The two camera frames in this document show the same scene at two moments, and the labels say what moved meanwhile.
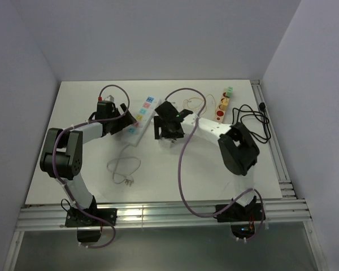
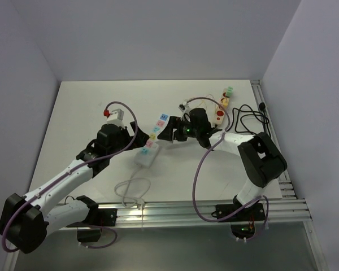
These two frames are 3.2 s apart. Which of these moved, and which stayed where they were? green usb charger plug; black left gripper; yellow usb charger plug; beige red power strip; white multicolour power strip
Moved: white multicolour power strip; black left gripper
Stayed: beige red power strip; green usb charger plug; yellow usb charger plug
